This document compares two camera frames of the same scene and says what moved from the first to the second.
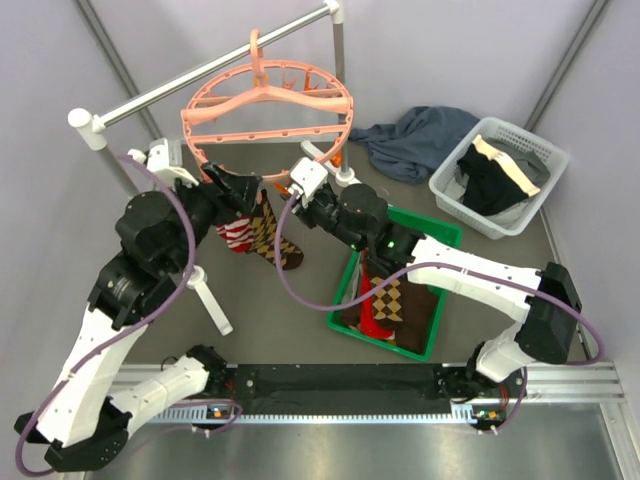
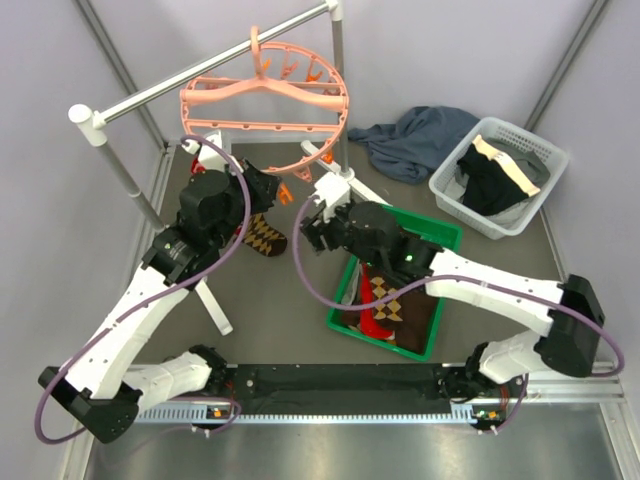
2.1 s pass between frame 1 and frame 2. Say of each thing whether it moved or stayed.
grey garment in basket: stayed
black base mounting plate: stayed
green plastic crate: stayed
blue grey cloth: stayed
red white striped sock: moved
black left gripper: moved
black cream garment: stayed
